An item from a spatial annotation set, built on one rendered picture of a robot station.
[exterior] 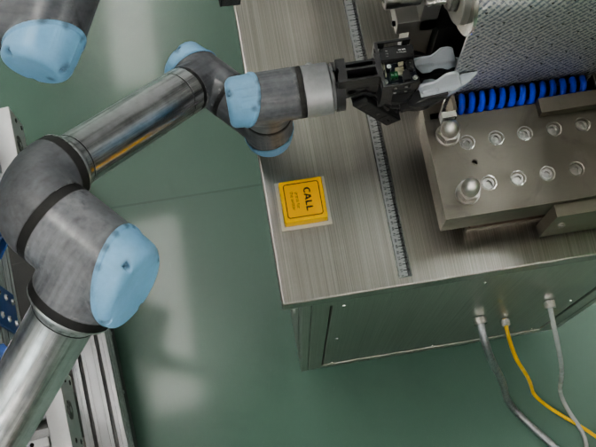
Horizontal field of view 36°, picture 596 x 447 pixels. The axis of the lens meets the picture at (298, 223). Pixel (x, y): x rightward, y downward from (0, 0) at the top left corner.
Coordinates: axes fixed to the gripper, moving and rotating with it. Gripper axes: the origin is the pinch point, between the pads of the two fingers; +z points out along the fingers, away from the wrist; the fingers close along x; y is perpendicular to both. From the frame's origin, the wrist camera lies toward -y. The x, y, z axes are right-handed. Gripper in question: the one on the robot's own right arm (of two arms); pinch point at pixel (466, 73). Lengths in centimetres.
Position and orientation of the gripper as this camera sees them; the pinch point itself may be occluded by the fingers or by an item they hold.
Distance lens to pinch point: 139.6
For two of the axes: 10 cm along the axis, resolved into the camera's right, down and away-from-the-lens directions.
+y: 0.0, -2.9, -9.6
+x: -1.6, -9.4, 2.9
